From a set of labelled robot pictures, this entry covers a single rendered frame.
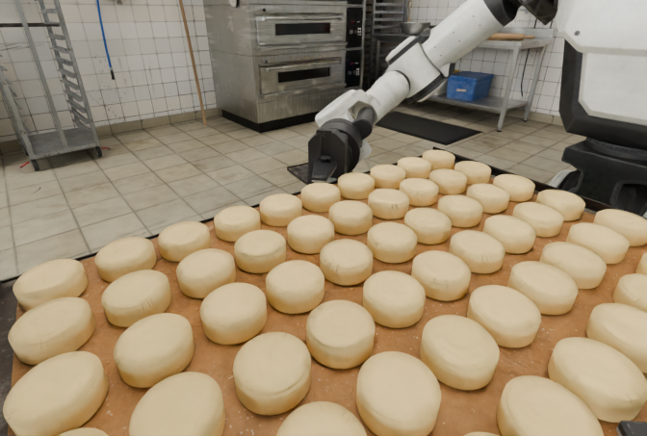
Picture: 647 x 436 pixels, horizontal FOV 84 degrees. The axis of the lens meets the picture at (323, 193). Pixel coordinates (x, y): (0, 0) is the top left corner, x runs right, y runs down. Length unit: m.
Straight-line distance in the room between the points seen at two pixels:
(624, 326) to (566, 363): 0.07
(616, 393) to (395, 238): 0.19
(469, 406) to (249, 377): 0.14
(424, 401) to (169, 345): 0.17
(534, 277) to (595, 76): 0.42
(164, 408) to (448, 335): 0.18
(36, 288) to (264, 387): 0.22
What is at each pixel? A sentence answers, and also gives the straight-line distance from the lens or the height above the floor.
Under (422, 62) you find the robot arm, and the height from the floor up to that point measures 1.03.
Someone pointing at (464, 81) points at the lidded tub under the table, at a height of 0.44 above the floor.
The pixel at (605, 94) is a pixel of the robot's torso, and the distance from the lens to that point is 0.71.
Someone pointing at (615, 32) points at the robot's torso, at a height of 1.10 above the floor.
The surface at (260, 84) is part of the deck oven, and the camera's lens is 3.76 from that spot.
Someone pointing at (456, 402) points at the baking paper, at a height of 0.90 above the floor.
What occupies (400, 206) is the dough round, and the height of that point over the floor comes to 0.92.
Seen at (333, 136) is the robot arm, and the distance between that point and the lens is 0.53.
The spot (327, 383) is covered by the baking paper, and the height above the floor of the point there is 0.90.
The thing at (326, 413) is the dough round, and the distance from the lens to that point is 0.24.
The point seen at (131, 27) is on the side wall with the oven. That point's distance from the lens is 4.34.
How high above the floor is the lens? 1.12
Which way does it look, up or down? 26 degrees down
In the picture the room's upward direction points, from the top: straight up
